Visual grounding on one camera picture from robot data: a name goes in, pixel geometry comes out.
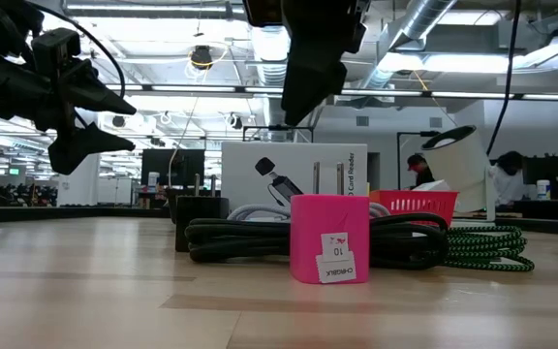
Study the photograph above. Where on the white square pillar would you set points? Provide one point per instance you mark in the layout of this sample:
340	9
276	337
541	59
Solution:
79	179

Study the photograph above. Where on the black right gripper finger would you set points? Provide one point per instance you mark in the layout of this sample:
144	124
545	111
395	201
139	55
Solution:
310	87

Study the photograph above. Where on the black computer monitor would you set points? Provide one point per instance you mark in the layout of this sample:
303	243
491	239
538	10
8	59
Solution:
163	167

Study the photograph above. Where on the narrow white box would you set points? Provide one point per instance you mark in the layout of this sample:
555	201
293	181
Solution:
434	185

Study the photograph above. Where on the yellow plastic bin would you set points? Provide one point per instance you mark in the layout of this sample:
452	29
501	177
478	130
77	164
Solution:
368	189

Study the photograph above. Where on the white card reader box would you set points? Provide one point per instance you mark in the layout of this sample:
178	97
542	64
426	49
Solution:
245	169

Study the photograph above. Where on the silver ventilation duct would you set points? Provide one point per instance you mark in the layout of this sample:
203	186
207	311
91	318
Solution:
269	72
419	19

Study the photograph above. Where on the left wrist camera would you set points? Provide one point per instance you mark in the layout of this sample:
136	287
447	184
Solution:
56	46

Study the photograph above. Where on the white canister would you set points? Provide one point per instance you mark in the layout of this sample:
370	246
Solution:
543	190
153	179

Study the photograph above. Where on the red plastic bin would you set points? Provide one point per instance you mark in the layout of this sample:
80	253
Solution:
419	203

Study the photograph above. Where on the person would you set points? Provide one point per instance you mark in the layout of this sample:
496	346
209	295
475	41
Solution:
422	174
504	184

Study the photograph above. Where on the green exit sign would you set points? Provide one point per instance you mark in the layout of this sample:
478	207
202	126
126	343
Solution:
14	171

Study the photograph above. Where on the black wall charger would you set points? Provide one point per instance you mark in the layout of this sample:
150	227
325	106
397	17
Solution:
201	206

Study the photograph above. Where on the pink wall charger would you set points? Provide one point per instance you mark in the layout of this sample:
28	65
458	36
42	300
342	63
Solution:
318	223

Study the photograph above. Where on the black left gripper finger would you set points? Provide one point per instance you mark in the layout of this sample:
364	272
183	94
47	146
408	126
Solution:
78	148
97	94

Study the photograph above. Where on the black ceiling device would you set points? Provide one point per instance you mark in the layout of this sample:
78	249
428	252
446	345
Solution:
201	55

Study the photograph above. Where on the black ceiling speaker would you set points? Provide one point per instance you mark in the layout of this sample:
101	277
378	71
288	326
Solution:
236	121
118	121

